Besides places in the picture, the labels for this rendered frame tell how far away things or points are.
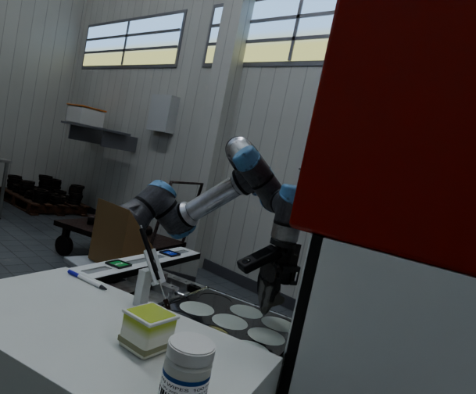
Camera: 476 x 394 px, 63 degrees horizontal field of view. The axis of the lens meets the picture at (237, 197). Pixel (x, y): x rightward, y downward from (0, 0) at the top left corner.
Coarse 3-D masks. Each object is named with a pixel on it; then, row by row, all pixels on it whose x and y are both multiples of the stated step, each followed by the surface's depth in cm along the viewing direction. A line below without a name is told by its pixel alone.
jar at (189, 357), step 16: (176, 336) 57; (192, 336) 58; (176, 352) 54; (192, 352) 54; (208, 352) 55; (176, 368) 54; (192, 368) 54; (208, 368) 55; (160, 384) 56; (176, 384) 54; (192, 384) 54; (208, 384) 56
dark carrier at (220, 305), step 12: (180, 300) 114; (192, 300) 116; (204, 300) 118; (216, 300) 120; (228, 300) 123; (180, 312) 106; (216, 312) 111; (228, 312) 113; (216, 324) 103; (252, 324) 107; (264, 324) 109; (240, 336) 98; (276, 348) 96
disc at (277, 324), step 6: (264, 318) 113; (270, 318) 114; (276, 318) 115; (270, 324) 110; (276, 324) 110; (282, 324) 112; (288, 324) 113; (276, 330) 107; (282, 330) 108; (288, 330) 109
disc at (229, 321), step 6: (216, 318) 107; (222, 318) 107; (228, 318) 108; (234, 318) 109; (240, 318) 110; (222, 324) 103; (228, 324) 104; (234, 324) 105; (240, 324) 106; (246, 324) 107
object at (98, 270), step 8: (176, 248) 150; (184, 248) 153; (128, 256) 126; (136, 256) 128; (144, 256) 130; (160, 256) 135; (168, 256) 136; (176, 256) 138; (184, 256) 140; (88, 264) 111; (96, 264) 112; (104, 264) 114; (136, 264) 120; (144, 264) 121; (80, 272) 104; (88, 272) 106; (96, 272) 106; (104, 272) 107; (112, 272) 108
